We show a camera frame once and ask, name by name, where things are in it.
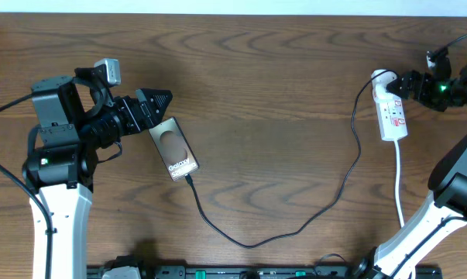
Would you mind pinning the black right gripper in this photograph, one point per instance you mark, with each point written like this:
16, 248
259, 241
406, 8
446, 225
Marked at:
423, 94

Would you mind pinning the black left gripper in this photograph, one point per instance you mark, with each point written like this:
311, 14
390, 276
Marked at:
130, 105

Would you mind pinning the silver Galaxy smartphone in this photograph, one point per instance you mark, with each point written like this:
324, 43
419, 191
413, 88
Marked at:
176, 153

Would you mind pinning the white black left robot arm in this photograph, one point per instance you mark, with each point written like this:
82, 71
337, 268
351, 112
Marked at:
62, 158

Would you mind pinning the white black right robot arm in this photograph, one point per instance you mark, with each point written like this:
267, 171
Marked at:
444, 209

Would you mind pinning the white USB charger adapter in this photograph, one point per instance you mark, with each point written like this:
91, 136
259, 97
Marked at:
380, 79

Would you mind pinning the white power strip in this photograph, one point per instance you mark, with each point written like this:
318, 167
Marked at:
391, 119

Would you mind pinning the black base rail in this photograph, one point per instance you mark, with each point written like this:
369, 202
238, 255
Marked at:
180, 272

